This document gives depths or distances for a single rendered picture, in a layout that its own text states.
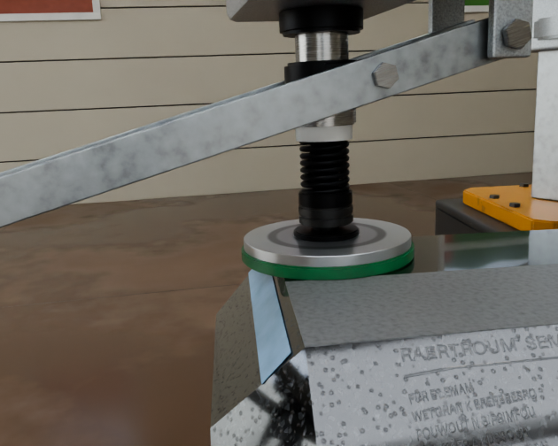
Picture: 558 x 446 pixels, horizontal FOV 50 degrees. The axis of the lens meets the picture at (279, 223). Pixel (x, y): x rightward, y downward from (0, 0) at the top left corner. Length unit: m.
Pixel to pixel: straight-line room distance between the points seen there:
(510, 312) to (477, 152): 7.02
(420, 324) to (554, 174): 1.14
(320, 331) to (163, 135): 0.27
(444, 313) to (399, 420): 0.13
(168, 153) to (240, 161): 6.05
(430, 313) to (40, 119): 6.31
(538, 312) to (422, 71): 0.30
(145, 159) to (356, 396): 0.34
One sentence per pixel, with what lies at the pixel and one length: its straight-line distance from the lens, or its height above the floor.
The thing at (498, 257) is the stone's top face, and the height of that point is 0.87.
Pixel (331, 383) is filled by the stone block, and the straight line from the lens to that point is 0.50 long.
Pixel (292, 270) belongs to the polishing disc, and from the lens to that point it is 0.68.
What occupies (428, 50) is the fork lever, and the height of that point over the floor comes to 1.12.
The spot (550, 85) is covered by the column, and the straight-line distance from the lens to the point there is 1.66.
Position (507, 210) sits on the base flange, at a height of 0.78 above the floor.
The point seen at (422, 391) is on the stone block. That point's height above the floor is 0.84.
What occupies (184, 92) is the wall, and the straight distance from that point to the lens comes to 6.62.
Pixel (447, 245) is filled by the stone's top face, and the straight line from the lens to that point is 0.82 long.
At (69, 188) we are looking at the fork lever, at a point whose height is 0.99.
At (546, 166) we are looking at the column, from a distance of 1.67.
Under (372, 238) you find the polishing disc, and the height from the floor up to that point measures 0.90.
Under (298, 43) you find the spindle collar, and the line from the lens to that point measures 0.73.
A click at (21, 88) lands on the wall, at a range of 6.77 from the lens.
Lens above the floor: 1.08
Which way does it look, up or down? 12 degrees down
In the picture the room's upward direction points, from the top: 2 degrees counter-clockwise
